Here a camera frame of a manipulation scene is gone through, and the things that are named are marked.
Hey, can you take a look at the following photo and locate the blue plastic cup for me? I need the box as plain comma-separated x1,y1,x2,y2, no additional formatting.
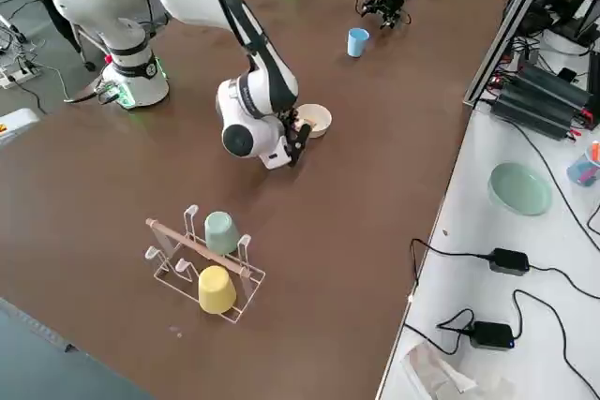
347,27,370,59

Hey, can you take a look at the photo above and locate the green plastic cup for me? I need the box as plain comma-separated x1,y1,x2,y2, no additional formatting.
203,211,242,257

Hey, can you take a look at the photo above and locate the green plate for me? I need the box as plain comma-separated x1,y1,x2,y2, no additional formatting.
487,161,555,217

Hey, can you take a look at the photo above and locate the black power adapter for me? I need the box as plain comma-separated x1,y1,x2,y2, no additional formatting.
468,320,516,351
487,247,532,277

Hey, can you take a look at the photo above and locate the white control box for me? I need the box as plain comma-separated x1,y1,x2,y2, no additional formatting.
0,108,42,149

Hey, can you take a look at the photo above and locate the black power supply box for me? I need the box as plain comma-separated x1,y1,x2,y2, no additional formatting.
515,64,600,130
489,89,593,141

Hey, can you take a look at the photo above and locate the aluminium frame post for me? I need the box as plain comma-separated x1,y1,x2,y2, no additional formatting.
461,0,566,107

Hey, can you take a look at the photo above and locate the white power strip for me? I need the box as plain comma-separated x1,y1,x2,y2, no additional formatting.
0,65,42,91

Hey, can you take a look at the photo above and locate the black power cord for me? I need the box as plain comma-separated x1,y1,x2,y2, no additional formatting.
509,119,600,252
410,237,600,302
405,289,600,400

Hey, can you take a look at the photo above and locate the yellow plastic cup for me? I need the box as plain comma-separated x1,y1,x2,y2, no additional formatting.
197,264,238,316

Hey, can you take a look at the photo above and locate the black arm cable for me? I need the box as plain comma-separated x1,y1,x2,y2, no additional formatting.
196,0,301,111

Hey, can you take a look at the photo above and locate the cream round bowl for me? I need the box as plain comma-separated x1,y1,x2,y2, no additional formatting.
295,103,334,140

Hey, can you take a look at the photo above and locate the white wire cup rack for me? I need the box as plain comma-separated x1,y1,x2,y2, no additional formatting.
143,203,267,325

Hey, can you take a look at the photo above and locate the white plastic bag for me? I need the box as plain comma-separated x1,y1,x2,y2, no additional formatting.
399,340,517,400

